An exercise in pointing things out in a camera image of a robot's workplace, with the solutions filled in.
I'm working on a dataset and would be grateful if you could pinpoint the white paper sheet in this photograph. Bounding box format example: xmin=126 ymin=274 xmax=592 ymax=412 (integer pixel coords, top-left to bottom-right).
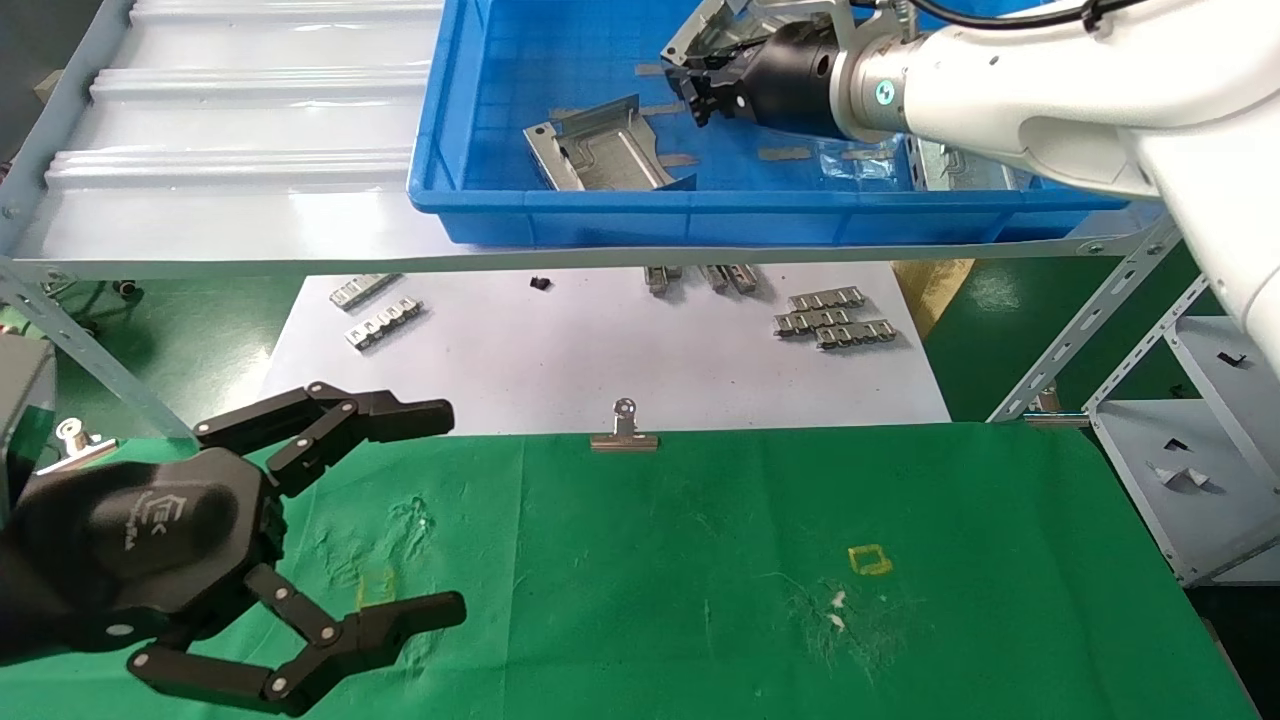
xmin=258 ymin=262 xmax=951 ymax=438

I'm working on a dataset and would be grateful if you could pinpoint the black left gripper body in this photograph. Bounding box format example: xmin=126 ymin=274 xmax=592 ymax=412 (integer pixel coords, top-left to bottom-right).
xmin=0 ymin=447 xmax=287 ymax=666

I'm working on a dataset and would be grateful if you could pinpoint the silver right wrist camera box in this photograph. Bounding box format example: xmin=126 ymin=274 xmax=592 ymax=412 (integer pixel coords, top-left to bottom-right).
xmin=750 ymin=0 xmax=856 ymax=31

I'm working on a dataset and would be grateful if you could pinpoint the curved sheet metal bracket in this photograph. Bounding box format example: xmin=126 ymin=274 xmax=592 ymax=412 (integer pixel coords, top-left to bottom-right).
xmin=662 ymin=0 xmax=761 ymax=66

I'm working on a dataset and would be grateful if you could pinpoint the small boxy sheet metal bracket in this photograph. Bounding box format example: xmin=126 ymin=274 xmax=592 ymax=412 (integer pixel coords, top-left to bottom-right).
xmin=905 ymin=140 xmax=1031 ymax=193

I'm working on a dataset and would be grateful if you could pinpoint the sheet metal bracket with flange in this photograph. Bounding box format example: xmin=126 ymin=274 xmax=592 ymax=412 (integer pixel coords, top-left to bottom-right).
xmin=523 ymin=95 xmax=698 ymax=193

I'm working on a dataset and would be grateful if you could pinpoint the clear plastic film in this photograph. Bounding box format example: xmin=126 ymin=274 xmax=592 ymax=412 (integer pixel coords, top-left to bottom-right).
xmin=815 ymin=138 xmax=901 ymax=181

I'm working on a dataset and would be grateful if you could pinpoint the blue plastic bin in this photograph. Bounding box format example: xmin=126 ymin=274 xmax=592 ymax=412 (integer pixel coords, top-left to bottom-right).
xmin=408 ymin=0 xmax=1141 ymax=248

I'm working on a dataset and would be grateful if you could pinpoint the grey side shelf unit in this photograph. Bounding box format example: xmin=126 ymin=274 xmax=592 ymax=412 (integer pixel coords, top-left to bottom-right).
xmin=1085 ymin=270 xmax=1280 ymax=588

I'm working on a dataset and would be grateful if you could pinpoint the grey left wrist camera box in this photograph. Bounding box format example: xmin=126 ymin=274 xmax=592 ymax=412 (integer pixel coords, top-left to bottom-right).
xmin=0 ymin=335 xmax=58 ymax=521

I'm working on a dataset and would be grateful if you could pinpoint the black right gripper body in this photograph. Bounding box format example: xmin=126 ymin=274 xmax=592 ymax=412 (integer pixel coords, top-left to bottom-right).
xmin=740 ymin=20 xmax=856 ymax=136

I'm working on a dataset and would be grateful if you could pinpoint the grey metal shelf rack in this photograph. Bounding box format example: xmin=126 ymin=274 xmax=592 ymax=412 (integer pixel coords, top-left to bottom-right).
xmin=0 ymin=0 xmax=1186 ymax=443

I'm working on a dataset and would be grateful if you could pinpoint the black camera cable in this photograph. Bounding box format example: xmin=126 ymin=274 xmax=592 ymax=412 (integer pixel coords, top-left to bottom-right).
xmin=905 ymin=0 xmax=1151 ymax=29

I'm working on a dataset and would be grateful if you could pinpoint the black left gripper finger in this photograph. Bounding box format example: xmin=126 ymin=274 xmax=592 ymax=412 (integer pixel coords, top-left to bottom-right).
xmin=127 ymin=563 xmax=468 ymax=718
xmin=193 ymin=383 xmax=455 ymax=498

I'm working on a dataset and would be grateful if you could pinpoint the green cloth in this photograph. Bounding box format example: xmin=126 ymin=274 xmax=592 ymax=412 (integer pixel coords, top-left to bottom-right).
xmin=0 ymin=420 xmax=1261 ymax=720

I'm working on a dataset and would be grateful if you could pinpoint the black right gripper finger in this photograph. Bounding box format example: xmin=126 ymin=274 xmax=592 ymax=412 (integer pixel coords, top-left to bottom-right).
xmin=663 ymin=50 xmax=746 ymax=87
xmin=688 ymin=88 xmax=751 ymax=128

